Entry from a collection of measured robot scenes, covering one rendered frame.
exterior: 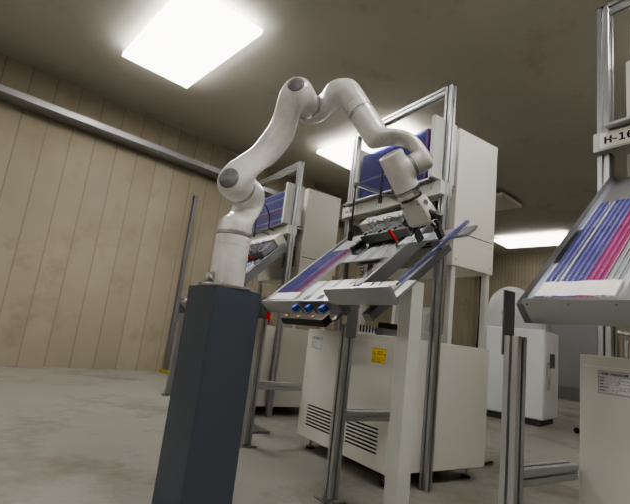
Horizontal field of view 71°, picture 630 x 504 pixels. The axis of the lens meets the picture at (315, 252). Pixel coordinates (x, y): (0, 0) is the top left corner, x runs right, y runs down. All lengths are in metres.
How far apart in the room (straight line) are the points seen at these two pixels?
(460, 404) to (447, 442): 0.18
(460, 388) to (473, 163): 1.14
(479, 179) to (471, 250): 0.39
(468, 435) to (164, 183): 4.22
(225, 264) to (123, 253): 3.70
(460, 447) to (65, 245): 4.02
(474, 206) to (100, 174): 3.90
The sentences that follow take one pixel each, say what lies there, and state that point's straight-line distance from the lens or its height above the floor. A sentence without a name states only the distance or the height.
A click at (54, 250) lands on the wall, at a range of 4.97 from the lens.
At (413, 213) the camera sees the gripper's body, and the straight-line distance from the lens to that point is 1.50.
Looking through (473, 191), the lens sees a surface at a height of 1.41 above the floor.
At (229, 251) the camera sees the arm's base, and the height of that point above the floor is 0.82.
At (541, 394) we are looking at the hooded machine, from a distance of 4.88.
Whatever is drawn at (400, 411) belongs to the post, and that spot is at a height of 0.37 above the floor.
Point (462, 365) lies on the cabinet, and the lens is 2.29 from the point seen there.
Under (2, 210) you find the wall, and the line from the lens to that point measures 4.94.
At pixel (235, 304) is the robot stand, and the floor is 0.65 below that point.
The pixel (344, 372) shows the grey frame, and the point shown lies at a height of 0.46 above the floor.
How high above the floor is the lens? 0.58
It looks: 11 degrees up
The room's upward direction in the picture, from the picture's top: 7 degrees clockwise
